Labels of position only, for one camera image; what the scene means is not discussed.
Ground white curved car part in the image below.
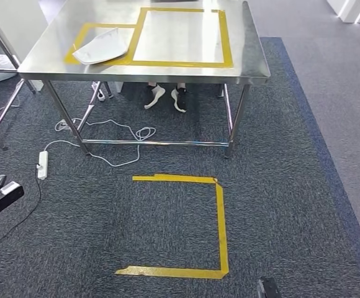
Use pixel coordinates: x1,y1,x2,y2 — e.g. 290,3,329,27
72,27,130,66

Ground stainless steel workbench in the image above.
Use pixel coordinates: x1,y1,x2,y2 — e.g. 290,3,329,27
17,0,272,160

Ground white side table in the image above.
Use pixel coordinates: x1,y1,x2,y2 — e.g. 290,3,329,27
0,0,49,151

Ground black white sneaker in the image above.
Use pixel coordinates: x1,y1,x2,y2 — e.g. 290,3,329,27
144,84,166,111
171,85,188,114

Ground white display plinth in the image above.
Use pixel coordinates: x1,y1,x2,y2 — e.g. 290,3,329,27
324,0,360,25

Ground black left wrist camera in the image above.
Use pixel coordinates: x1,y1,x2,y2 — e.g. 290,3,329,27
0,181,25,219

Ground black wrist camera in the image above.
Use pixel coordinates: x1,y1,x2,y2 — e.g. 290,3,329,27
0,181,25,219
257,276,283,298

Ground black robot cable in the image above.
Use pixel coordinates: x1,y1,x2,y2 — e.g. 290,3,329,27
0,165,42,250

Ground small yellow tape frame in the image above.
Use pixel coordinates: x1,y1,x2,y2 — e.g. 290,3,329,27
63,22,137,66

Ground white power cable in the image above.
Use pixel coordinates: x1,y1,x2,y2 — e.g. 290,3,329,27
44,118,156,169

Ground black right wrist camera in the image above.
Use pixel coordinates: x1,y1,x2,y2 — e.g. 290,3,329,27
257,276,283,298

